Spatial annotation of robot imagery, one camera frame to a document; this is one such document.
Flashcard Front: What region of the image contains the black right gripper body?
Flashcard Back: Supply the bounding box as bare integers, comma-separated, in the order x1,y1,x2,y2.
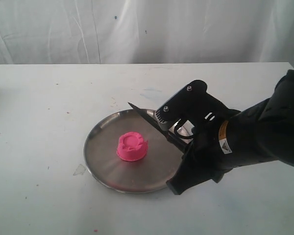
167,115,235,195

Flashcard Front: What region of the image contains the black-handled knife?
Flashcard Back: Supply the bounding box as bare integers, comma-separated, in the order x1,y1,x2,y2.
128,102,187,153

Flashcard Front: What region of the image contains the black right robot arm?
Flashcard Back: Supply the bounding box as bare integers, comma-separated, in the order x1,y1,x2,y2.
167,70,294,195

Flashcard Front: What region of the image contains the pink clay piece front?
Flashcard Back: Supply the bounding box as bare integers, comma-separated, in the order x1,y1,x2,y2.
116,132,148,162

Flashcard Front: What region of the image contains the round steel plate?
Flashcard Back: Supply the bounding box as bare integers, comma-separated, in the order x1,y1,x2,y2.
84,109,183,193

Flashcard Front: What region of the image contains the white backdrop curtain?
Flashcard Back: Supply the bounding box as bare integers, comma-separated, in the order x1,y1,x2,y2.
0,0,294,67

